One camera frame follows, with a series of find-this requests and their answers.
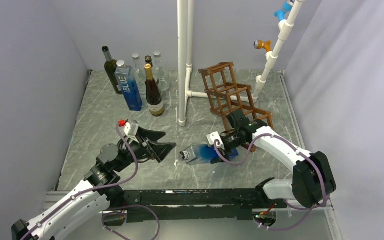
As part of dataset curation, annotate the clear bottle dark label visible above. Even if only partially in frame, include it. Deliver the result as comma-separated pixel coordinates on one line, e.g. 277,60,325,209
153,50,171,92

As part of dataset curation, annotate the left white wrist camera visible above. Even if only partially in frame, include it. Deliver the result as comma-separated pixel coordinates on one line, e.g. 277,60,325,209
116,119,139,139

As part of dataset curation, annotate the orange pipe valve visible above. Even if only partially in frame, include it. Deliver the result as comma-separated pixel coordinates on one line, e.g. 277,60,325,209
253,40,272,53

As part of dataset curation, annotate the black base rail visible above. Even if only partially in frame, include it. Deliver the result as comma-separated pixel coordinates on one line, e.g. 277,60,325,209
89,180,289,228

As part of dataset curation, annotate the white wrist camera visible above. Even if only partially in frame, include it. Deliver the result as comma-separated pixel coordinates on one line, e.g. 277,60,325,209
116,119,139,139
206,131,225,150

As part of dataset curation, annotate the brown bottle gold foil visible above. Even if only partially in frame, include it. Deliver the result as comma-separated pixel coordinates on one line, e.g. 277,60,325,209
144,63,165,117

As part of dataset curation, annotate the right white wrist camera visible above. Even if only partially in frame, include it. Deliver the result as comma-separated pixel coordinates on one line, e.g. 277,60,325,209
206,131,225,150

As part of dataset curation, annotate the small dark bottle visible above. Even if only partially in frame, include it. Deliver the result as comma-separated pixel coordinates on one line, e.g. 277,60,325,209
144,55,160,85

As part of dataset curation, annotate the clear bottle with cork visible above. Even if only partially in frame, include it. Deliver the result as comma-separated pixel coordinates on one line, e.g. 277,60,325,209
132,52,146,96

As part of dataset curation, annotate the white vertical pvc pipe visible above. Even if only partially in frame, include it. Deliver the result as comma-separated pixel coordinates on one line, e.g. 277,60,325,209
177,0,208,127

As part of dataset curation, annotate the brown wooden wine rack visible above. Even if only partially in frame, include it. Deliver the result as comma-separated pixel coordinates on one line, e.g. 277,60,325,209
199,62,274,133

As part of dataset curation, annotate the blue pipe valve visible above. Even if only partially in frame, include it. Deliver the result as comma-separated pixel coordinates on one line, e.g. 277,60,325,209
274,0,295,22

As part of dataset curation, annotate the white angled pvc pipe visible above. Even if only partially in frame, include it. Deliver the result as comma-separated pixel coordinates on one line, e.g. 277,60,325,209
251,0,306,103

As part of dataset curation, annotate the dark green wine bottle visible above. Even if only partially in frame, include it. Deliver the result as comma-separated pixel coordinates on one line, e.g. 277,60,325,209
101,45,123,95

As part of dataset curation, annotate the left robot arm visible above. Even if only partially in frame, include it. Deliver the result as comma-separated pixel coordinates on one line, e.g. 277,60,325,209
11,126,177,240

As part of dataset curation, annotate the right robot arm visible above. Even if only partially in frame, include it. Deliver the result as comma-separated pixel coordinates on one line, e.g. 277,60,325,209
206,110,337,209

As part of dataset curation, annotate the clear blue-label bottle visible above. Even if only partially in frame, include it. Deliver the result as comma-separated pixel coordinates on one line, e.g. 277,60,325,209
178,144,242,166
115,60,143,112

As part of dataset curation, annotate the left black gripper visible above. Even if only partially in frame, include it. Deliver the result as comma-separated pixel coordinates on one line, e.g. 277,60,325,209
114,126,176,172

